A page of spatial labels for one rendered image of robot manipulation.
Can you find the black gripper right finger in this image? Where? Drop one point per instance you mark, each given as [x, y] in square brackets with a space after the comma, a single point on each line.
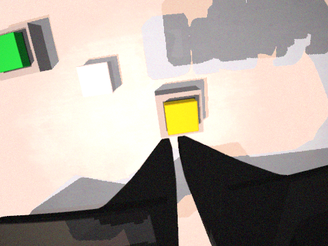
[245, 205]

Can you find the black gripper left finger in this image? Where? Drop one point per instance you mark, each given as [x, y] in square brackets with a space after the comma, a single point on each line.
[143, 213]

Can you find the green button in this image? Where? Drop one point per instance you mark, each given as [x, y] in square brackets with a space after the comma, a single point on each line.
[22, 51]

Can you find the yellow button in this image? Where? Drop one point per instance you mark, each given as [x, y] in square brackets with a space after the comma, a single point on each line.
[179, 111]

